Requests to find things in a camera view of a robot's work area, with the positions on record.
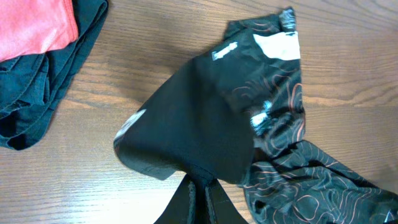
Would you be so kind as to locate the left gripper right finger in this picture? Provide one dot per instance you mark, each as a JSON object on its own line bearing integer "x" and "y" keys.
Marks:
{"x": 219, "y": 207}

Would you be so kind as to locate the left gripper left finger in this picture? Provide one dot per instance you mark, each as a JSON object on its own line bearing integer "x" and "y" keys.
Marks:
{"x": 181, "y": 208}

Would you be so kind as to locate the black printed cycling jersey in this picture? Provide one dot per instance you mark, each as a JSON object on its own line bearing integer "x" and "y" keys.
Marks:
{"x": 235, "y": 114}

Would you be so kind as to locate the navy folded garment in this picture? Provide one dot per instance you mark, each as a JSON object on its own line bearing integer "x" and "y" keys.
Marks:
{"x": 32, "y": 86}

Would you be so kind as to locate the red folded shirt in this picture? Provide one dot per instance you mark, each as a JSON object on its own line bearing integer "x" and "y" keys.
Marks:
{"x": 36, "y": 26}

